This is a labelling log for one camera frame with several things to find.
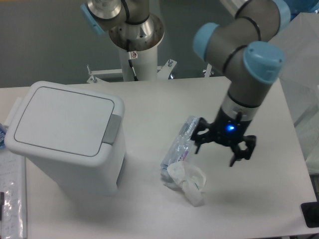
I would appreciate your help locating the crushed clear plastic bottle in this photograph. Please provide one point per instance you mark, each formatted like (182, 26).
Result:
(181, 147)

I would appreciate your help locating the white pedestal base frame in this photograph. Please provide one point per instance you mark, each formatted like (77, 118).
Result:
(165, 72)

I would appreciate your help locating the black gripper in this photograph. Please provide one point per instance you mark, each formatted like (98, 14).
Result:
(226, 131)

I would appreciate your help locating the black device at right edge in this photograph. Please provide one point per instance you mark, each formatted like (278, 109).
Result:
(310, 212)

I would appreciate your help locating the paper sheet in plastic sleeve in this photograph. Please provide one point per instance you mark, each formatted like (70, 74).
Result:
(13, 206)

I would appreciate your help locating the white push-lid trash can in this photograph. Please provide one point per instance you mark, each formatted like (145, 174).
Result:
(75, 136)

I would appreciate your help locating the blue plastic water bottle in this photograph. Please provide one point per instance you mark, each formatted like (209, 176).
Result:
(299, 6)

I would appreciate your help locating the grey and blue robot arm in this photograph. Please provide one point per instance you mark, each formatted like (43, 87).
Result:
(240, 51)

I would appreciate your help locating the blue packet at left edge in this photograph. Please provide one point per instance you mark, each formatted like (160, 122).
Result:
(3, 131)

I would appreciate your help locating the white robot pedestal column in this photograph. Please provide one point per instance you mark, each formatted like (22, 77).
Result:
(143, 64)

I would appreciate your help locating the crumpled white tissue wrapper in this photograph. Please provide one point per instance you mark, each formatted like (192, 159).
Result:
(186, 177)

